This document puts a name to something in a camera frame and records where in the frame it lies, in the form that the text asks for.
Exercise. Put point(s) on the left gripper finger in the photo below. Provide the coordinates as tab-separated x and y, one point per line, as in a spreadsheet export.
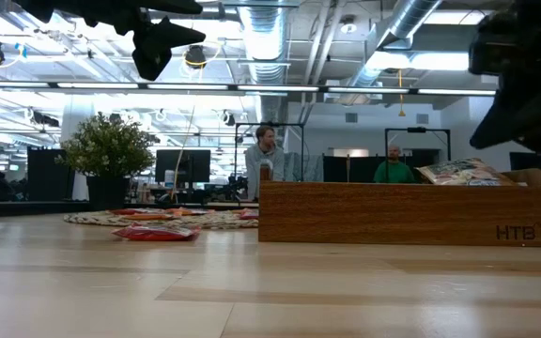
172	6
158	42

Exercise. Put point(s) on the beige vanilla tea packet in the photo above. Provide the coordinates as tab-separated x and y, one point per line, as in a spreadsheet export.
463	171

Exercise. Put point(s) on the wooden tea organiser box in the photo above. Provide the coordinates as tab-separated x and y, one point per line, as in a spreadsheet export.
406	213

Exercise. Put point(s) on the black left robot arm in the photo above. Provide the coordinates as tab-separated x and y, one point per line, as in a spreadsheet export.
87	9

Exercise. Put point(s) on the orange peach tea packet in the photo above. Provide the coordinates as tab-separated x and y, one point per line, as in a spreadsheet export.
193	211
150	217

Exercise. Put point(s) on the small black monitor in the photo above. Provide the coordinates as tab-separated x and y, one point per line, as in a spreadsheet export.
526	162

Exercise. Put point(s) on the green plant in black pot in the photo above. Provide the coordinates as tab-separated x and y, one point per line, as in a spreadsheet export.
106	155

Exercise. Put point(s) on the black computer monitor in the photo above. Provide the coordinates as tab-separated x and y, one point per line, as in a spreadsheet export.
183	164

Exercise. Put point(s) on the long ceiling light strip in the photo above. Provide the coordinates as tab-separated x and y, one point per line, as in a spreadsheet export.
275	87

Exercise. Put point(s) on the white bottle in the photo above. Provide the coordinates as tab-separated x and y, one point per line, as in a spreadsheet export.
169	178

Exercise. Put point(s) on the black tripod device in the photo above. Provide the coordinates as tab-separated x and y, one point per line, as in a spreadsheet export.
235	184

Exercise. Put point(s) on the black room divider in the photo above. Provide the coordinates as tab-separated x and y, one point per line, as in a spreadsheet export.
336	169

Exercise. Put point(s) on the round woven placemat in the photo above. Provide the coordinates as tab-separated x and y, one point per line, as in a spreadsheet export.
195	220

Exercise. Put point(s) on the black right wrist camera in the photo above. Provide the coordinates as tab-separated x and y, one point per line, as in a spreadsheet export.
489	51

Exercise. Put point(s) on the slanted silver ventilation duct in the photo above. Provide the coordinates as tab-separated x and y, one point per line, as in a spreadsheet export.
406	19

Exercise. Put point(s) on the black aluminium table frame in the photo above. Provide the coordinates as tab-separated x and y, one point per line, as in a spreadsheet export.
40	206

